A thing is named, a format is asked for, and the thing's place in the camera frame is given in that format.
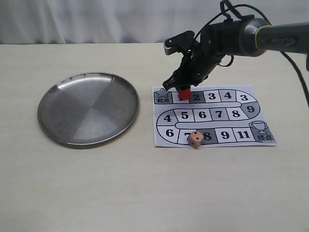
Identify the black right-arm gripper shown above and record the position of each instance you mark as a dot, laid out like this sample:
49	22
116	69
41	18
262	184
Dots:
216	41

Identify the red cylinder game piece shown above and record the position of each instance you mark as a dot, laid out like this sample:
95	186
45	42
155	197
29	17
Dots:
184	93

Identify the small wooden die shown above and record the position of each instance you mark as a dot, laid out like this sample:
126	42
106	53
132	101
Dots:
195	139

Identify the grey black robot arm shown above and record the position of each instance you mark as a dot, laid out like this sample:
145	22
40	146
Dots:
247	38

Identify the printed paper game board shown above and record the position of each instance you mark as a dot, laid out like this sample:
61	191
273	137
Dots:
228	115

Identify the round silver metal plate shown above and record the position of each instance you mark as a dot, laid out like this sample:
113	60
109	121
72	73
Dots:
88	109

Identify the white backdrop curtain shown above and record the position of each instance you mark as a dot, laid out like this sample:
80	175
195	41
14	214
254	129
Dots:
100	21

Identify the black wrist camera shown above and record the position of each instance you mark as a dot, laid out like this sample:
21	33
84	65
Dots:
180	43

